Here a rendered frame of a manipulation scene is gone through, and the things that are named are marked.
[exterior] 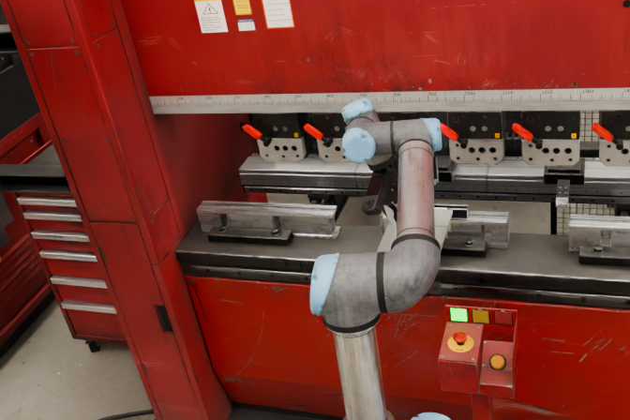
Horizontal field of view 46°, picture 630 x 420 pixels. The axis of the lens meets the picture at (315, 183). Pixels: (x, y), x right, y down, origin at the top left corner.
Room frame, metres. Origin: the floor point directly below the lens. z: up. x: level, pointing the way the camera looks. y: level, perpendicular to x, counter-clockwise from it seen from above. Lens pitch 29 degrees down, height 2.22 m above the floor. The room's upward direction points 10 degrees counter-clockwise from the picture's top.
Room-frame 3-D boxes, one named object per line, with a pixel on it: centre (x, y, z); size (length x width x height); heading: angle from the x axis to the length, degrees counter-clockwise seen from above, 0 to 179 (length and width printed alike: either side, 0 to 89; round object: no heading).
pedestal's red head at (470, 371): (1.53, -0.37, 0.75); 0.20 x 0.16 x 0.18; 67
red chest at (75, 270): (2.85, 0.91, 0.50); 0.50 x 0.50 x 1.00; 66
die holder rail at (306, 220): (2.15, 0.18, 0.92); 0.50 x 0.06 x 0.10; 66
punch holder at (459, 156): (1.86, -0.48, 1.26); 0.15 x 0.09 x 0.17; 66
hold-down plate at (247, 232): (2.12, 0.25, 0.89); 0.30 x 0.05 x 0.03; 66
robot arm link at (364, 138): (1.49, -0.14, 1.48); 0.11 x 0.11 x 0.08; 76
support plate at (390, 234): (1.79, -0.26, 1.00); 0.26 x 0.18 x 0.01; 156
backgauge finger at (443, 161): (2.07, -0.38, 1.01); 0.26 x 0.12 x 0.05; 156
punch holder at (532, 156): (1.78, -0.66, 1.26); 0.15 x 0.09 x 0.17; 66
